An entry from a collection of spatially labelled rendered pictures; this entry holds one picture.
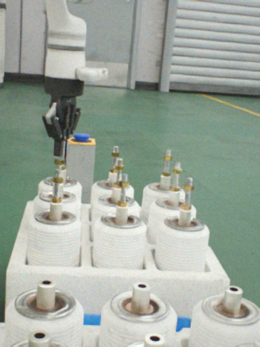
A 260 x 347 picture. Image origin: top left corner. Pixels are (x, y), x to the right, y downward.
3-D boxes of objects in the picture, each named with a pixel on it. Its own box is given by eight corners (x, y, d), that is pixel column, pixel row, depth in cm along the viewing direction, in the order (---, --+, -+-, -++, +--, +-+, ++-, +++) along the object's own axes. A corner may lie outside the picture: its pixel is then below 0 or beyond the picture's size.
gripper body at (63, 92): (57, 70, 106) (55, 116, 109) (36, 72, 99) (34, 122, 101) (91, 74, 104) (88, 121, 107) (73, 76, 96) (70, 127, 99)
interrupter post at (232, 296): (223, 317, 67) (227, 293, 67) (219, 308, 70) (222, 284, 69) (242, 317, 68) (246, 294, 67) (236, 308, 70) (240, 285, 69)
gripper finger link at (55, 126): (42, 111, 99) (51, 131, 103) (39, 118, 98) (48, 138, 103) (55, 113, 98) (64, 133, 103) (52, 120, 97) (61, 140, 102)
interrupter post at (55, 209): (55, 222, 95) (56, 205, 94) (45, 219, 96) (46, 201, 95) (64, 219, 97) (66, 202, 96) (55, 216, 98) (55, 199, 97)
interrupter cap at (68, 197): (37, 203, 104) (37, 200, 104) (39, 192, 111) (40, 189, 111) (76, 205, 105) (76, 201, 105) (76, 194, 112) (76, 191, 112)
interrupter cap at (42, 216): (55, 230, 91) (55, 226, 91) (25, 218, 96) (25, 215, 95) (84, 220, 97) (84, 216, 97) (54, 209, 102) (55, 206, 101)
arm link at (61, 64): (91, 83, 95) (93, 47, 94) (35, 75, 99) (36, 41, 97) (110, 80, 104) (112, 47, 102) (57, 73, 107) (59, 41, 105)
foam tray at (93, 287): (3, 364, 94) (6, 270, 90) (24, 269, 132) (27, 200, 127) (217, 368, 99) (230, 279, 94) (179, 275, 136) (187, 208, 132)
